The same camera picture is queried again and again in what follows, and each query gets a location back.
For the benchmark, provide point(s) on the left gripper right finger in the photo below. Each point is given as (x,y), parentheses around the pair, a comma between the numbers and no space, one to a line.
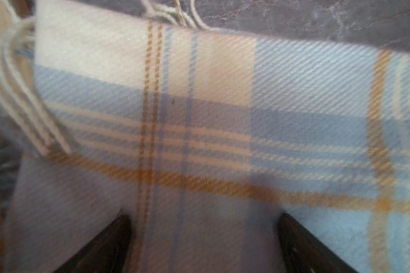
(302,252)

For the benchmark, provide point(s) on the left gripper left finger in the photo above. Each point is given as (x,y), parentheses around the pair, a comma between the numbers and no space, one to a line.
(105,253)

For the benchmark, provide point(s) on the plaid blue beige scarf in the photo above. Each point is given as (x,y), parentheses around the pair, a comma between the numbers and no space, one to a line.
(198,149)

